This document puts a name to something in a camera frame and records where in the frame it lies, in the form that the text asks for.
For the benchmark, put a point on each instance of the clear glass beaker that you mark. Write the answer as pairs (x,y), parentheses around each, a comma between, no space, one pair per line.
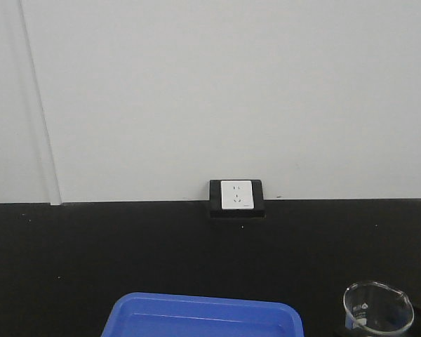
(377,309)

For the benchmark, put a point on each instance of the blue plastic tray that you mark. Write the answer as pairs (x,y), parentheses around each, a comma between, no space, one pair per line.
(156,314)

